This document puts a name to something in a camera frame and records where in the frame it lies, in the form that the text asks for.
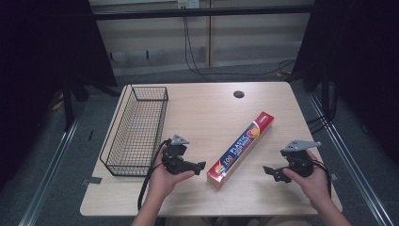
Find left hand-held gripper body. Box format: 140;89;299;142
161;134;196;175

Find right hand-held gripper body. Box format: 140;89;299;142
279;139;323;178

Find red blue plastic wrap box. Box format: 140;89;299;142
206;110;276;190

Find black wire basket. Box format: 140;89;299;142
99;83;169;177

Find person's left hand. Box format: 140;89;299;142
147;145;196;202

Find person's right hand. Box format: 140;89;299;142
281;149;332;206

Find black stand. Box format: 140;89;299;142
60;82;92;132

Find black curtain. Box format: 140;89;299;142
291;0;399;166
0;0;119;191

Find black horizontal bar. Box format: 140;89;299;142
93;5;315;22

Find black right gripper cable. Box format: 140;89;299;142
311;159;333;199

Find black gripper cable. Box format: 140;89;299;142
311;159;333;199
136;139;170;212

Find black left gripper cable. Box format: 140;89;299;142
136;139;170;212

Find black floor cables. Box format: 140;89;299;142
305;83;341;136

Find metal floor rail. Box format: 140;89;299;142
18;114;81;226
308;92;395;226

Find black wall cable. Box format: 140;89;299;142
183;16;297;84

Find white wall outlet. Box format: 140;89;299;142
177;0;201;9

